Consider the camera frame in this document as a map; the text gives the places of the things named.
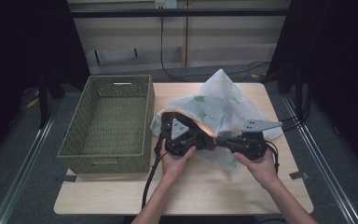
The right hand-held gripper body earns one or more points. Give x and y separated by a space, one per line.
254 144

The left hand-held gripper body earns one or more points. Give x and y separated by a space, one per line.
178 130

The white leaf-print laundry bag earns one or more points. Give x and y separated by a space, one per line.
220 93

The green woven basket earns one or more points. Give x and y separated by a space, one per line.
74 146

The person's right hand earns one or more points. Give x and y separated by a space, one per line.
261 169

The person's left hand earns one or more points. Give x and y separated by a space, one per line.
175 165

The grey tape piece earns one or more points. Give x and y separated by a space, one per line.
299 175
67 178

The black metal stand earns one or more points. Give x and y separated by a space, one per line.
298 96
42 102

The yellow floor tape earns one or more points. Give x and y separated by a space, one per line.
32 102

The aluminium floor rail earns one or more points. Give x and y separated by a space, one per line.
24 174
320 161

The white wall outlet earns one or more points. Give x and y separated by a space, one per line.
166 3

